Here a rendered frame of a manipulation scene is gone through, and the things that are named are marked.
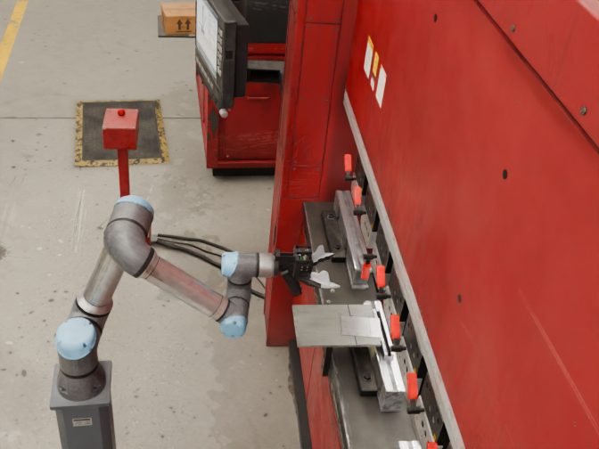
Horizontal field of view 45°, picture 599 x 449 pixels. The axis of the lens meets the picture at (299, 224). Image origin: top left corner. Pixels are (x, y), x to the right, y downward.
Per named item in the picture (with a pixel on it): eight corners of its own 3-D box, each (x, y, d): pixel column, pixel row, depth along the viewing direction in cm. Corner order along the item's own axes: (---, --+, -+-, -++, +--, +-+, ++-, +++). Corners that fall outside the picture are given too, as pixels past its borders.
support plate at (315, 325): (291, 306, 238) (291, 305, 237) (370, 306, 241) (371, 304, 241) (297, 347, 224) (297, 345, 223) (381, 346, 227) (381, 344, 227)
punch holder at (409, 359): (396, 355, 199) (406, 312, 189) (426, 355, 200) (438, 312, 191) (408, 399, 187) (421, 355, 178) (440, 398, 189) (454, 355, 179)
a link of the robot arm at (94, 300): (58, 338, 229) (110, 213, 200) (70, 306, 241) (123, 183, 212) (94, 351, 232) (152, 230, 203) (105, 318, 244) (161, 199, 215)
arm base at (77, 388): (54, 403, 225) (51, 381, 219) (59, 366, 237) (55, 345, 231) (104, 399, 228) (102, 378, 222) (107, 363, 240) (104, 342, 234)
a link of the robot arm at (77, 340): (53, 374, 221) (48, 343, 213) (66, 342, 232) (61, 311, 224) (94, 378, 222) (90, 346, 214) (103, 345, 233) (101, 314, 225)
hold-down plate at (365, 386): (345, 327, 249) (346, 321, 247) (360, 327, 250) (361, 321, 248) (359, 396, 225) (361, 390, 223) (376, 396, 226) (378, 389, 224)
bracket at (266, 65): (242, 73, 339) (242, 59, 335) (293, 75, 342) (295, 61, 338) (245, 115, 307) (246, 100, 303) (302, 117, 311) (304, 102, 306)
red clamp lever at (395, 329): (389, 314, 191) (391, 352, 189) (405, 314, 192) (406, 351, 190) (388, 314, 193) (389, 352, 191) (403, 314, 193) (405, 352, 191)
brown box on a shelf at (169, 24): (157, 16, 424) (157, -5, 417) (202, 18, 429) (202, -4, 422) (158, 37, 401) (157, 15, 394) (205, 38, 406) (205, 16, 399)
